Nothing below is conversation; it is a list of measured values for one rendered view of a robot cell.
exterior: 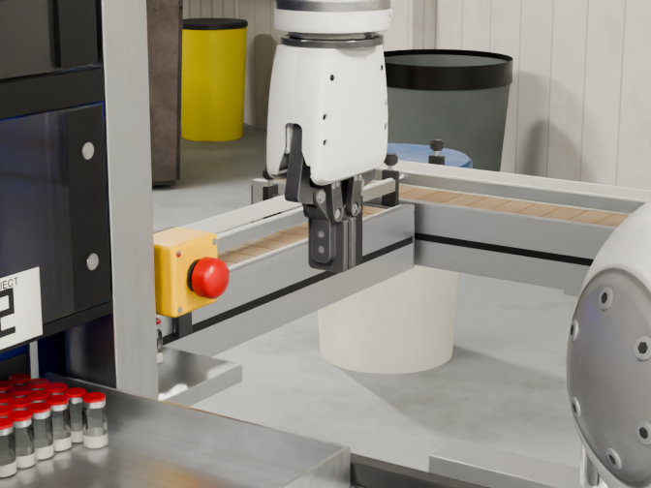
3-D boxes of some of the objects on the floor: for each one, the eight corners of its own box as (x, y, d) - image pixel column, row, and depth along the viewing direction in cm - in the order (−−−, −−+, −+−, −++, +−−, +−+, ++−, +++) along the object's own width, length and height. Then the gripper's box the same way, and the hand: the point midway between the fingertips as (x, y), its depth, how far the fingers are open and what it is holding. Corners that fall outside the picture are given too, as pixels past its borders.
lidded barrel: (406, 319, 458) (409, 137, 443) (500, 360, 418) (507, 163, 403) (275, 343, 433) (274, 152, 419) (362, 390, 393) (363, 180, 378)
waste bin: (536, 242, 556) (542, 61, 539) (413, 259, 532) (416, 70, 514) (456, 212, 607) (460, 45, 589) (341, 227, 582) (341, 53, 564)
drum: (261, 138, 782) (260, 22, 766) (191, 145, 764) (189, 25, 748) (232, 128, 817) (230, 16, 801) (165, 134, 799) (162, 19, 783)
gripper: (318, 35, 94) (318, 299, 98) (428, 17, 106) (423, 254, 110) (228, 29, 98) (232, 284, 102) (344, 13, 110) (343, 241, 114)
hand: (331, 242), depth 106 cm, fingers closed
